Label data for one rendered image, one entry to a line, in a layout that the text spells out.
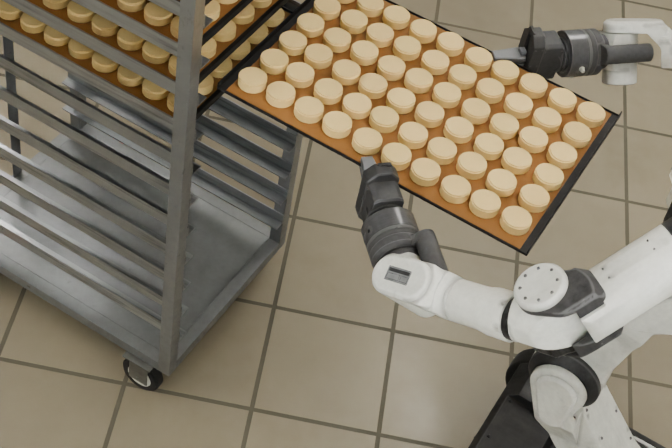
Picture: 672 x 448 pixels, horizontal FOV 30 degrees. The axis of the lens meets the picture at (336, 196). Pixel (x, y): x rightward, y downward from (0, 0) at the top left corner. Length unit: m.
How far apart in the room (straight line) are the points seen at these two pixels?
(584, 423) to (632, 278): 0.83
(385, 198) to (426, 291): 0.20
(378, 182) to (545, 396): 0.63
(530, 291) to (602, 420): 0.85
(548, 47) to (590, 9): 1.86
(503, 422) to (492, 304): 1.04
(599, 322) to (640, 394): 1.48
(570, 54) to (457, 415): 1.04
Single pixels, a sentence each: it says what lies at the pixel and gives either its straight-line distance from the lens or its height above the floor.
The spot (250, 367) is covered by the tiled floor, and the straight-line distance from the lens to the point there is 3.01.
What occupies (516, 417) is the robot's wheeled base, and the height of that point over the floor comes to 0.19.
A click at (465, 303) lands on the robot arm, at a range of 1.82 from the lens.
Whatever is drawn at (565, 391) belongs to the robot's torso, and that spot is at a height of 0.60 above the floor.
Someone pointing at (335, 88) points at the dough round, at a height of 1.02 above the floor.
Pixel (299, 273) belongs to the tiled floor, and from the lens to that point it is 3.19.
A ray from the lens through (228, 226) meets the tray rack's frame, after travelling 3.07.
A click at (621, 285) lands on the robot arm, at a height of 1.23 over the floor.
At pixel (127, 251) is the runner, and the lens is 2.65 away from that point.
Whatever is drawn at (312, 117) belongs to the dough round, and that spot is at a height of 1.02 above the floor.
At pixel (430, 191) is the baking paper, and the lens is 2.07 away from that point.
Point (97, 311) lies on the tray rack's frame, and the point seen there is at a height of 0.15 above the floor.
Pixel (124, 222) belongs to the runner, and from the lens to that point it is 2.59.
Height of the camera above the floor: 2.51
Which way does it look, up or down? 48 degrees down
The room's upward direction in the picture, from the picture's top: 12 degrees clockwise
